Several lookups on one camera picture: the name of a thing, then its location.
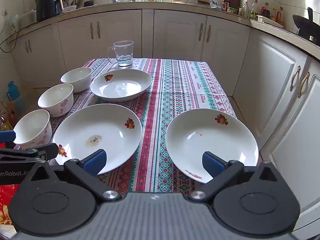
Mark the red green patterned tablecloth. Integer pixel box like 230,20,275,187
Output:
49,58,238,198

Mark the black power cable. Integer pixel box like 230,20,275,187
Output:
0,17,28,53

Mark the blue thermos flask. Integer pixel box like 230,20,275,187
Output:
6,81,25,113

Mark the white plate fruit print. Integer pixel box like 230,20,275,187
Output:
52,103,143,175
90,69,153,102
165,108,260,184

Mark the dish rack with utensils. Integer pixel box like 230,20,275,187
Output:
61,0,98,13

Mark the red plastic bag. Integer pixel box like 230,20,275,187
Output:
0,142,22,230

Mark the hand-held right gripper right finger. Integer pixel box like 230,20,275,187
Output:
187,151,288,202

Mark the black air fryer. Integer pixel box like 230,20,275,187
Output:
36,0,63,22

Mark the white bowl pink floral print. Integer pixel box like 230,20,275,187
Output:
12,109,52,150
37,83,74,118
60,67,92,93

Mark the black wok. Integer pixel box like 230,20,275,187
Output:
292,6,320,47

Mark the clear glass mug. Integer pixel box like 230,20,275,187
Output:
107,40,135,68

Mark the white plastic container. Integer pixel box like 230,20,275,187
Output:
9,14,21,33

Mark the white plastic tray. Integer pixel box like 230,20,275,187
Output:
257,15,285,28

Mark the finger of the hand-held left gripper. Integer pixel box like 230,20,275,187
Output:
0,144,58,165
0,130,16,144

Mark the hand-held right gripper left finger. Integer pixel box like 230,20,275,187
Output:
22,149,122,203

